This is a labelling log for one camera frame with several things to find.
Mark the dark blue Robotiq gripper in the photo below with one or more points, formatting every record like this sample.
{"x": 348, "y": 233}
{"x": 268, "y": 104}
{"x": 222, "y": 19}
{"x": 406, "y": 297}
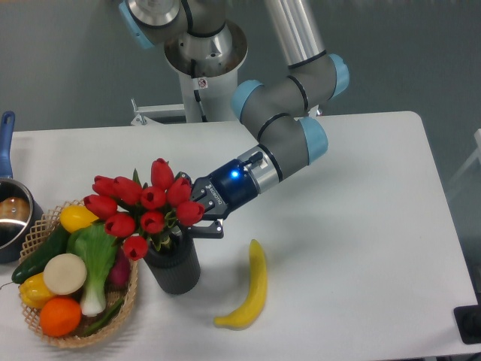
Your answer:
{"x": 221, "y": 192}

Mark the red tulip bouquet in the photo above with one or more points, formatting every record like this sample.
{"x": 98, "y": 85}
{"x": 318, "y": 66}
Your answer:
{"x": 139, "y": 215}

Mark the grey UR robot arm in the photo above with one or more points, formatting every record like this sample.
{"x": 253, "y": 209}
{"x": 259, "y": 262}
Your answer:
{"x": 206, "y": 50}

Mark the dark grey ribbed vase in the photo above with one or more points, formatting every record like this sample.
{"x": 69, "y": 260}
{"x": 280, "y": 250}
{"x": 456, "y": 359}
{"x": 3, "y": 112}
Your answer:
{"x": 178, "y": 270}

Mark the purple sweet potato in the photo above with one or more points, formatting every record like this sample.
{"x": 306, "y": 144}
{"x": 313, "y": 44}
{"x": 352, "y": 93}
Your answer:
{"x": 120, "y": 272}

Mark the green bok choy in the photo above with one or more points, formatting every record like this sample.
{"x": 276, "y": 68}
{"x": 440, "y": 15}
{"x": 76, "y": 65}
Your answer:
{"x": 95, "y": 247}

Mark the yellow banana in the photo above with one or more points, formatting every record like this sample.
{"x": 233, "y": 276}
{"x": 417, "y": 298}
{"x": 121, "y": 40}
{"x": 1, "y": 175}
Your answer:
{"x": 247, "y": 313}

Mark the yellow squash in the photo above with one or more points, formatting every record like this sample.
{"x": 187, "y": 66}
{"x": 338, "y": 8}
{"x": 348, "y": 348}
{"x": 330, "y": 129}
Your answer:
{"x": 75, "y": 217}

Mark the green bean pod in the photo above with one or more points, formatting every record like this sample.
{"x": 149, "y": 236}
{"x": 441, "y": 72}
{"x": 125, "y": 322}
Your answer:
{"x": 107, "y": 317}

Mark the dark green cucumber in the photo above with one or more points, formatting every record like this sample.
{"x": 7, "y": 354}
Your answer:
{"x": 36, "y": 262}

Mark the cream round radish slice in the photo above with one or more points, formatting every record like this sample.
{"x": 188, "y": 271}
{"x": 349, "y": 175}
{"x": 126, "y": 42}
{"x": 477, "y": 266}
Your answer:
{"x": 65, "y": 274}

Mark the woven wicker basket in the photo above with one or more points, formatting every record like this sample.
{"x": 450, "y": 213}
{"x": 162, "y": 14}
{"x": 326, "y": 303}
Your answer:
{"x": 124, "y": 296}

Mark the orange fruit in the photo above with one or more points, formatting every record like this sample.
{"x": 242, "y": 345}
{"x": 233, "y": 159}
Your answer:
{"x": 60, "y": 316}

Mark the yellow bell pepper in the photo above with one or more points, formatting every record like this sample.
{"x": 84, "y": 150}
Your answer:
{"x": 34, "y": 292}

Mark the black device at table edge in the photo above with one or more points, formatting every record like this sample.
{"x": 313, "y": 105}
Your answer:
{"x": 468, "y": 322}

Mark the white metal base frame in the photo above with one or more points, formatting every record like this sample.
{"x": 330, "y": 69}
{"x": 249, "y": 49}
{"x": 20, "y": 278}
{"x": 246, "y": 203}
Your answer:
{"x": 163, "y": 114}

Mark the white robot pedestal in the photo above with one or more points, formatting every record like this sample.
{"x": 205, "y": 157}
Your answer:
{"x": 208, "y": 99}

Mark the blue handled saucepan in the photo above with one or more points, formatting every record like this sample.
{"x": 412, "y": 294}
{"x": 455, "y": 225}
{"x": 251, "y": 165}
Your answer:
{"x": 19, "y": 210}

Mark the white frame at right edge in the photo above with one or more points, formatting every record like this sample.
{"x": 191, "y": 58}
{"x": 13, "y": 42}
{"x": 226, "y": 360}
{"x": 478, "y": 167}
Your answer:
{"x": 469, "y": 168}

